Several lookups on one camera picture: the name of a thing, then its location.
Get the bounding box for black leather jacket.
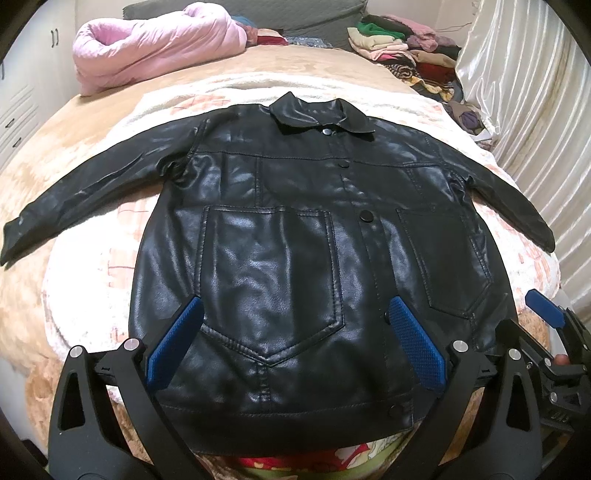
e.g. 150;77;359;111
1;94;555;456

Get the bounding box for pile of folded clothes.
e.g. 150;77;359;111
348;14;491;142

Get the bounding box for red blue clothes at headboard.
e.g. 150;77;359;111
232;16;288;47

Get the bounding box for white satin curtain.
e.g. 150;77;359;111
458;1;590;320

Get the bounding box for beige bed sheet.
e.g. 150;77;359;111
0;44;553;464

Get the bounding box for grey headboard cushion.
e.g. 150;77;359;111
122;0;370;51

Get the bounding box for white wardrobe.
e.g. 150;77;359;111
1;1;79;167

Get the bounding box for pink puffy quilt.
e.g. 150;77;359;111
72;2;249;96

